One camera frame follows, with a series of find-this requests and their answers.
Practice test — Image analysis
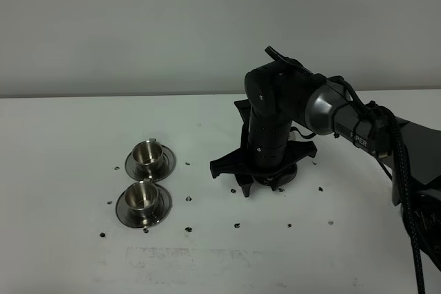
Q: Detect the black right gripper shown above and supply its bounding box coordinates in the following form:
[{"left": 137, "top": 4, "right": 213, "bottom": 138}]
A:
[{"left": 210, "top": 99, "right": 317, "bottom": 198}]

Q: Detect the stainless steel teapot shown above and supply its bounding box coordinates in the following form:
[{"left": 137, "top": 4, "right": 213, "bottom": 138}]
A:
[{"left": 254, "top": 163, "right": 298, "bottom": 191}]

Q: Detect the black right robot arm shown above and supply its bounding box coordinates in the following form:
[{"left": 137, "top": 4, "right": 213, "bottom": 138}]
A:
[{"left": 210, "top": 48, "right": 440, "bottom": 199}]

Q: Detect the far stainless steel saucer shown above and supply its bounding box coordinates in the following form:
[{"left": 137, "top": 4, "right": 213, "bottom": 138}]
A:
[{"left": 125, "top": 145, "right": 176, "bottom": 182}]

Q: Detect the stainless steel saucer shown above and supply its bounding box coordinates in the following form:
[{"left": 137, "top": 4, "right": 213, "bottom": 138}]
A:
[
  {"left": 125, "top": 145, "right": 176, "bottom": 182},
  {"left": 115, "top": 182, "right": 172, "bottom": 229}
]

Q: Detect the near stainless steel saucer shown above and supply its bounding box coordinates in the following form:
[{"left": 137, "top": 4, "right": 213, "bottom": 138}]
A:
[{"left": 115, "top": 182, "right": 172, "bottom": 229}]

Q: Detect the far stainless steel teacup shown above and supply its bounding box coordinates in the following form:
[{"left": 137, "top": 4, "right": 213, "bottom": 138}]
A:
[{"left": 132, "top": 138, "right": 164, "bottom": 170}]

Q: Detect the stainless steel teacup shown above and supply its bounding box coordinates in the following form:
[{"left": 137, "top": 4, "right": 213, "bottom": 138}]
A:
[
  {"left": 132, "top": 138, "right": 164, "bottom": 170},
  {"left": 124, "top": 180, "right": 159, "bottom": 212}
]

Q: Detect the near stainless steel teacup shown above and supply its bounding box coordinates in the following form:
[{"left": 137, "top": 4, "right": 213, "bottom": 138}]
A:
[{"left": 124, "top": 180, "right": 159, "bottom": 212}]

